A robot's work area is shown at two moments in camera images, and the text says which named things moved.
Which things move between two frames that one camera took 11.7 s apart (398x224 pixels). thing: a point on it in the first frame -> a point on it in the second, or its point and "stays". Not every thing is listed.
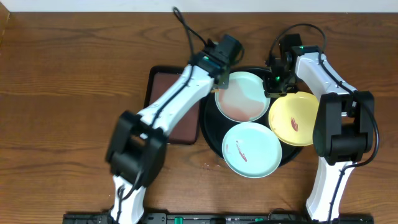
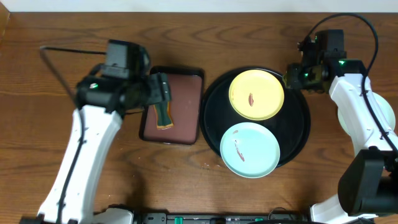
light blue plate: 252,150 stays
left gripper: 222,78 -> 161,90
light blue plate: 245,100 -> 384,108
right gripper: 270,91 -> 291,78
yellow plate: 293,117 -> 256,94
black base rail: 218,218 stays
